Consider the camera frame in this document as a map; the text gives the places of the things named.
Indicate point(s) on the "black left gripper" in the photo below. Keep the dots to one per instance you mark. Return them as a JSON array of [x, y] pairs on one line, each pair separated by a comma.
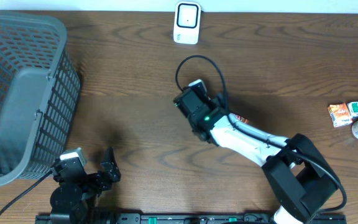
[[111, 171]]

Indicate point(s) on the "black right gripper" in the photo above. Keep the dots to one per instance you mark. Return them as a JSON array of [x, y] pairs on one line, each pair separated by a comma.
[[217, 102]]

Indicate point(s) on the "orange chocolate bar wrapper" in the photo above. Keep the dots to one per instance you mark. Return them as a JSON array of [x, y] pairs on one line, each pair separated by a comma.
[[240, 118]]

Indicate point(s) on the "small orange box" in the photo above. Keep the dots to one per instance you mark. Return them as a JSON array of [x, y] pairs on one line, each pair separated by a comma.
[[340, 115]]

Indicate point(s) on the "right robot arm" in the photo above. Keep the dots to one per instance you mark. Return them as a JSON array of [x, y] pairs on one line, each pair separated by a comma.
[[297, 172]]

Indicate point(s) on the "white barcode scanner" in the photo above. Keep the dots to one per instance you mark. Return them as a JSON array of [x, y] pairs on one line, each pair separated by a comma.
[[186, 27]]

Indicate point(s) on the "grey plastic basket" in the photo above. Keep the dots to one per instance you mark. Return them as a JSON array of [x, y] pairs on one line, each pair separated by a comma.
[[39, 91]]

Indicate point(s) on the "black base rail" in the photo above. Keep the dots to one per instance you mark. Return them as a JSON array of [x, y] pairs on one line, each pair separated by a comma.
[[136, 218]]

